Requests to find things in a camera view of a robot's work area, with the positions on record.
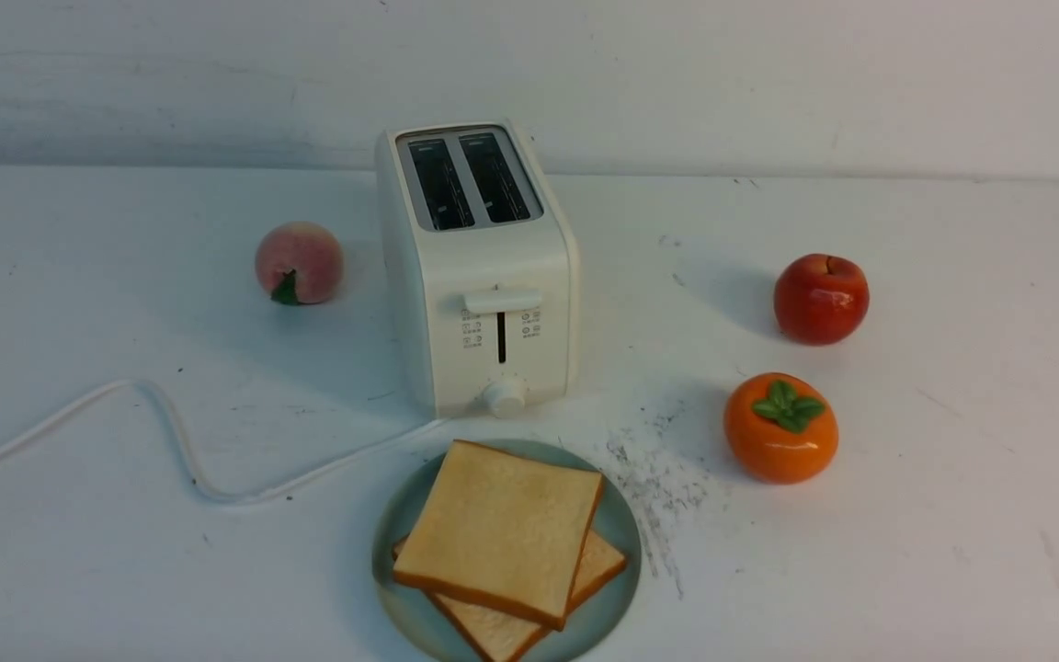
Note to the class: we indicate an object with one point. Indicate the white toaster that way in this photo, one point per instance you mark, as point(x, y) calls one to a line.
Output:
point(483, 269)

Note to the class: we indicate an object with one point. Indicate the pink peach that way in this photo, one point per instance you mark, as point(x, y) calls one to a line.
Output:
point(299, 264)

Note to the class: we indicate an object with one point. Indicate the orange persimmon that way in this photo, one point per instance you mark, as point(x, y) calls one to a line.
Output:
point(780, 429)

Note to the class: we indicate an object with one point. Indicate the red apple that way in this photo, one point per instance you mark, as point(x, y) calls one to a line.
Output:
point(821, 299)

